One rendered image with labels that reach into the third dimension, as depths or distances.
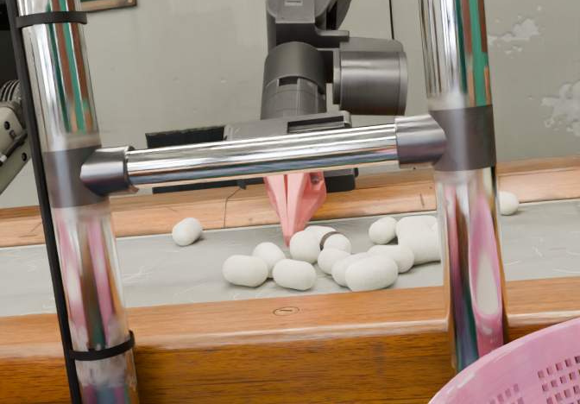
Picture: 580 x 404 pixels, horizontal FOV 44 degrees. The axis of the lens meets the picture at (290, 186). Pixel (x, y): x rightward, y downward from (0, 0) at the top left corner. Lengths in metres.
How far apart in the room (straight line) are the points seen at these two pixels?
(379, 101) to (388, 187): 0.08
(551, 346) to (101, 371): 0.17
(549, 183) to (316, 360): 0.41
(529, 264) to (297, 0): 0.34
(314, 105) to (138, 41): 2.10
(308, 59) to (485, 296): 0.40
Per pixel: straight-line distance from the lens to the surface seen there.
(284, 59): 0.64
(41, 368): 0.35
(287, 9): 0.67
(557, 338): 0.28
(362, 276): 0.42
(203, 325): 0.33
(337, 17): 0.73
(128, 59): 2.69
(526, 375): 0.26
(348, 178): 0.59
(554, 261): 0.48
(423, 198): 0.66
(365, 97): 0.63
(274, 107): 0.60
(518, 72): 2.59
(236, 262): 0.47
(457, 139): 0.26
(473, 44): 0.26
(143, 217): 0.71
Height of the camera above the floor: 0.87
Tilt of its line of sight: 8 degrees down
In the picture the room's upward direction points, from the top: 7 degrees counter-clockwise
